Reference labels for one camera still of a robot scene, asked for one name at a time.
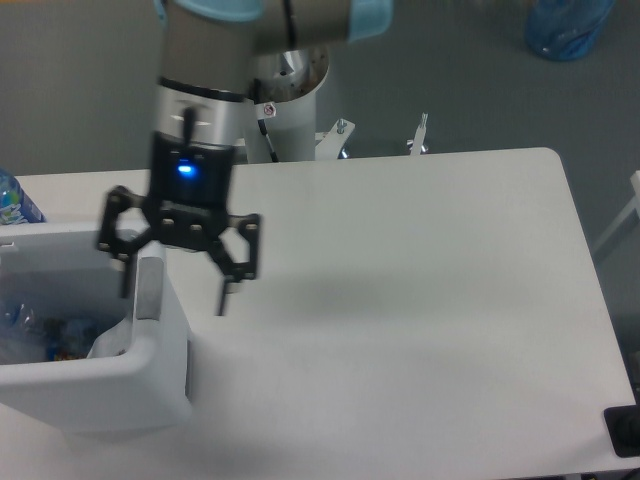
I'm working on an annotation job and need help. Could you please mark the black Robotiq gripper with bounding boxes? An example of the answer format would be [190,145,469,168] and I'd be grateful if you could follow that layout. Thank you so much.
[96,130,263,317]

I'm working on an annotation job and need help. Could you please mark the white tissue wrapper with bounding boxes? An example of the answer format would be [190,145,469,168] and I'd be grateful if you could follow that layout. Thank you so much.
[87,315,133,359]

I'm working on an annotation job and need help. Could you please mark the clear plastic water bottle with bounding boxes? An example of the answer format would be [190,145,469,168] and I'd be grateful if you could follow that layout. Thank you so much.
[1,299,49,365]

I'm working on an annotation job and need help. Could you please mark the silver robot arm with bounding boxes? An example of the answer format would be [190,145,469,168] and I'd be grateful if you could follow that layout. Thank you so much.
[96,1,394,297]

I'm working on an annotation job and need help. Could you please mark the white plastic trash can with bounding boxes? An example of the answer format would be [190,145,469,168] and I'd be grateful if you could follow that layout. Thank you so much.
[1,223,191,432]

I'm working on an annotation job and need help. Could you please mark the colourful snack wrapper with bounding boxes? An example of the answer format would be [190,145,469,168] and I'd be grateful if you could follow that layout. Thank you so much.
[44,318,104,361]

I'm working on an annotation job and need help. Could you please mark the blue labelled drink bottle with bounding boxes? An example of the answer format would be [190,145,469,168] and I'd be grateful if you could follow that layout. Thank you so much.
[1,169,46,225]

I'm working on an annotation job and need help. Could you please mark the blue plastic bag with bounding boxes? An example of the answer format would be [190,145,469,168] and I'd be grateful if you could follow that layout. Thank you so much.
[523,0,616,62]

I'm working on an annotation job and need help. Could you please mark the black device at table edge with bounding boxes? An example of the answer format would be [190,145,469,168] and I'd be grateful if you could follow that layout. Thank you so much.
[603,405,639,458]

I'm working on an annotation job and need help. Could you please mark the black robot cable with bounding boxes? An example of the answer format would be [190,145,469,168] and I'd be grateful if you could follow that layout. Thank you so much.
[253,78,280,164]

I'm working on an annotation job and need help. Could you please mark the white pedestal base frame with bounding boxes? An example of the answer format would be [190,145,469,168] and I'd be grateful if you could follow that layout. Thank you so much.
[315,112,429,160]

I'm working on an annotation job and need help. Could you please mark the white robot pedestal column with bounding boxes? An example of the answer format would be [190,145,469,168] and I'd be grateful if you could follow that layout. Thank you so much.
[243,45,329,164]

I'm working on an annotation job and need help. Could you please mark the white furniture frame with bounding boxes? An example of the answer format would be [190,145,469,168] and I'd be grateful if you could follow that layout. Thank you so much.
[592,170,639,264]

